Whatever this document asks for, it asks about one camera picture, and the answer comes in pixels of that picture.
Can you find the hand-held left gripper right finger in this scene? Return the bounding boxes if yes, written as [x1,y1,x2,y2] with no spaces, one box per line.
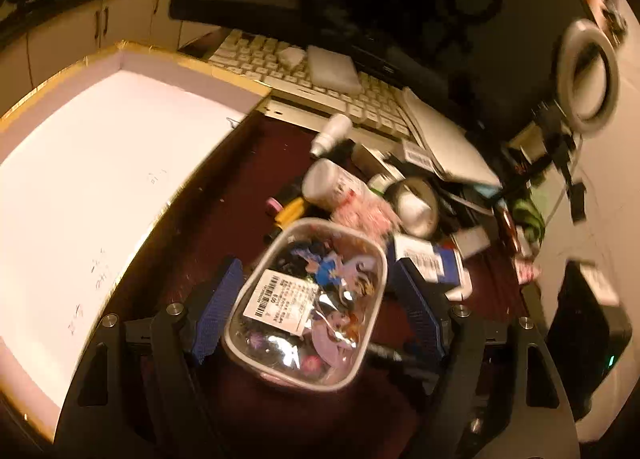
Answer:
[385,256,581,459]

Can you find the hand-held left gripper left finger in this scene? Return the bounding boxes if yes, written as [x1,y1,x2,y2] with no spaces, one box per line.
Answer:
[52,256,246,459]

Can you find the clear plastic sticker container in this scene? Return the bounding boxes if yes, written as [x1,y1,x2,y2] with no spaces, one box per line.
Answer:
[222,218,390,392]

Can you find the white pill bottle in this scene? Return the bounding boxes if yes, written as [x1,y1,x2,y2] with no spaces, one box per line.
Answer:
[301,159,373,210]

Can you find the white box with gold rim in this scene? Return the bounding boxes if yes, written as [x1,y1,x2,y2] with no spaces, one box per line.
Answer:
[0,40,273,442]

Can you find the blue and white box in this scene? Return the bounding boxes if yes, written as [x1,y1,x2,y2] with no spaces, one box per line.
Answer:
[392,234,473,300]

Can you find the small white card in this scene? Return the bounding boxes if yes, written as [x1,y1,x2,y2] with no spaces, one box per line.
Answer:
[450,226,491,255]

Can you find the pink patterned cloth item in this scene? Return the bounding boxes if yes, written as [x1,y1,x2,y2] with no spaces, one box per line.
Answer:
[330,189,401,240]

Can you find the dark tape roll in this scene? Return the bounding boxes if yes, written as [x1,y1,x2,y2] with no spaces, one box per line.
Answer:
[387,176,441,240]

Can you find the green cloth item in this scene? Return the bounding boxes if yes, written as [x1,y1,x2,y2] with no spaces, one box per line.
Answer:
[510,189,546,245]

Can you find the small barcode box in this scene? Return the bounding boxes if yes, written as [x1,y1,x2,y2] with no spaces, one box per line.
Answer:
[402,140,433,171]

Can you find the black electronic device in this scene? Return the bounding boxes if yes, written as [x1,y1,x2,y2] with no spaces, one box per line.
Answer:
[545,261,633,422]

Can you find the white notebook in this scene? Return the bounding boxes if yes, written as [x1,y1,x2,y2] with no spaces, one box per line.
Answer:
[400,88,503,187]

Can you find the small white dropper bottle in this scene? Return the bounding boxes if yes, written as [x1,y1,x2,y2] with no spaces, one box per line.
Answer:
[310,113,354,159]

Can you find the white computer keyboard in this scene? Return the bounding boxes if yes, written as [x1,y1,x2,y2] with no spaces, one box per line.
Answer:
[207,30,426,145]

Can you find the white foam block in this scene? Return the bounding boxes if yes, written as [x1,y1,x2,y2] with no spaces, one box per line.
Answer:
[306,45,362,95]

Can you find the crumpled white tissue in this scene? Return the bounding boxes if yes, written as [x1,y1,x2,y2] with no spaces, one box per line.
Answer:
[277,46,307,67]

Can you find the white kitchen base cabinets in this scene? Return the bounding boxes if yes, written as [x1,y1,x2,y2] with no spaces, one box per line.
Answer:
[0,0,221,105]

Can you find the black ring light stand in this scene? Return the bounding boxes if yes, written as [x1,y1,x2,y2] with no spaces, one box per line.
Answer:
[530,104,588,225]

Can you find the white ring light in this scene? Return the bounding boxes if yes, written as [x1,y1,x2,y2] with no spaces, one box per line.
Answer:
[557,19,621,125]

